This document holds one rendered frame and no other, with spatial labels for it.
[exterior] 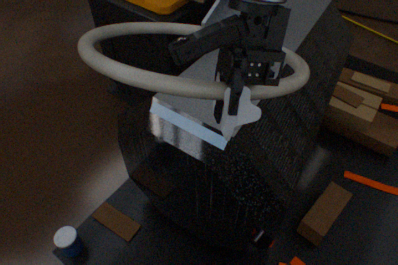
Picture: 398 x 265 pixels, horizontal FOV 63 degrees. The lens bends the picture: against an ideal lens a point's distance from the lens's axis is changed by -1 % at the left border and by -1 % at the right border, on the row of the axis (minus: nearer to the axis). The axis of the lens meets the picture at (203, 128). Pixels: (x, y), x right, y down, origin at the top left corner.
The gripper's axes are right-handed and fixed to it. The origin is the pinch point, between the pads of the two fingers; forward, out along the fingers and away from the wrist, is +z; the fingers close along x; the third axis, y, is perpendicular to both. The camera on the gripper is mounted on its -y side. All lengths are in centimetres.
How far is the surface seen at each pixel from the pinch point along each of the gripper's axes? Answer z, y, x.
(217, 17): -8, 13, 54
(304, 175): 78, 86, 87
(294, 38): 1, 55, 81
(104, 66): -6.6, -18.8, 7.5
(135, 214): 98, -8, 84
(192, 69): 14, 10, 71
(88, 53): -7.1, -21.6, 12.6
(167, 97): 21, 0, 58
